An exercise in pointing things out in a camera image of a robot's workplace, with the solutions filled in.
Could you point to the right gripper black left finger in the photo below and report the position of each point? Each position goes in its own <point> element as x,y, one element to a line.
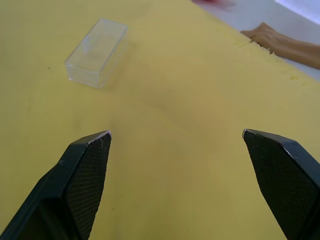
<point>75,187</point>

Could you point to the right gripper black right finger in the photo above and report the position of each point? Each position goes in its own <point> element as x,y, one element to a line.
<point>287,180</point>

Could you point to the clear plastic fuse box cover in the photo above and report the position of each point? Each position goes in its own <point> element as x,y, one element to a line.
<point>97,52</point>

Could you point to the yellow foam mat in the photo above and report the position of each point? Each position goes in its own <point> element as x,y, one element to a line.
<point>175,100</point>

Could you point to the pink star plush toy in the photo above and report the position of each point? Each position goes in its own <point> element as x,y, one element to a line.
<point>212,2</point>

